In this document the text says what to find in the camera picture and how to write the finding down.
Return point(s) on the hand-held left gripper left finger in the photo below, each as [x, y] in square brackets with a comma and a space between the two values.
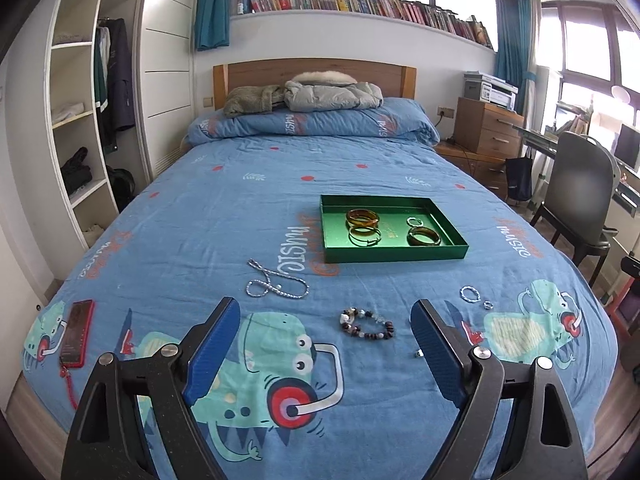
[210, 355]

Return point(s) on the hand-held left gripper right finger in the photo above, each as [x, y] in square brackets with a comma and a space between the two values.
[440, 355]

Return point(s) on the green rectangular tray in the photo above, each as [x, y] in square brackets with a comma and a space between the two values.
[395, 255]

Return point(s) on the dark brown bangle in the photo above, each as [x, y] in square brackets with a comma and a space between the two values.
[424, 242]

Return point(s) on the red smartphone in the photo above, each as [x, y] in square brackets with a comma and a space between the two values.
[76, 332]

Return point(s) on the blue printed bed sheet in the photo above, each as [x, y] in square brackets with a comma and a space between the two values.
[200, 210]

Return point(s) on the thin bronze bangle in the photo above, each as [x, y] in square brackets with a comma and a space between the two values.
[351, 238]

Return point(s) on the amber bangle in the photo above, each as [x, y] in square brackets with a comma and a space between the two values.
[348, 218]

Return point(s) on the low wooden nightstand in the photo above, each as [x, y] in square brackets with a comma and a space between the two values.
[475, 170]

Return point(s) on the black tote bag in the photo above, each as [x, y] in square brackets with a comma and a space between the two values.
[519, 180]

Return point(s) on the grey backed chair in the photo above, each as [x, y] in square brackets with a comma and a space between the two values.
[580, 185]

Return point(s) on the folded black clothes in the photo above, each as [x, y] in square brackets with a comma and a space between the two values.
[76, 170]

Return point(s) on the wooden drawer cabinet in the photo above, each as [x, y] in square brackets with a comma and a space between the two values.
[490, 130]

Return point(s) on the glass top desk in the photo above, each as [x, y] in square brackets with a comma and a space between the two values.
[537, 136]

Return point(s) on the folded blue printed duvet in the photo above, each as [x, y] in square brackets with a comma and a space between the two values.
[310, 125]

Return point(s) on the olive fleece garment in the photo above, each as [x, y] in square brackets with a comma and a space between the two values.
[250, 100]

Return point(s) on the white printer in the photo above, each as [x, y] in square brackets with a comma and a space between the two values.
[490, 91]

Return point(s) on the computer monitor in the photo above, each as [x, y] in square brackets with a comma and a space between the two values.
[629, 147]

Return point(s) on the folded white clothes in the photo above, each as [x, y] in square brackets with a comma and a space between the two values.
[67, 112]

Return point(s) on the grey down jacket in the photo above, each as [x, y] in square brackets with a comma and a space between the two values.
[325, 95]

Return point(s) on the wooden headboard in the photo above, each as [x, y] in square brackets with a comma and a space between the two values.
[260, 72]

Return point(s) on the dark hanging jacket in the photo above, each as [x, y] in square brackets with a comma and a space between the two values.
[120, 75]

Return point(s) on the white wardrobe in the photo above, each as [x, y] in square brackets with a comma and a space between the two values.
[165, 60]

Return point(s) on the green white hanging garment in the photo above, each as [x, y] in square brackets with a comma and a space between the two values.
[101, 70]

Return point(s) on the white desk lamp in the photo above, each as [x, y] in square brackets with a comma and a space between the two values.
[622, 94]

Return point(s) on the long teal curtain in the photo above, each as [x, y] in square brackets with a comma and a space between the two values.
[512, 35]

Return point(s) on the short teal curtain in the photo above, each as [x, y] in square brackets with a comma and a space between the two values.
[212, 5]

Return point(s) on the row of books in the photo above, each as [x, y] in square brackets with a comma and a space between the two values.
[350, 1]

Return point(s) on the wall socket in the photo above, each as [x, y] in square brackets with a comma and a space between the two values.
[445, 111]

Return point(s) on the bedside wall switch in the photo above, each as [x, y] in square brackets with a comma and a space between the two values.
[207, 102]

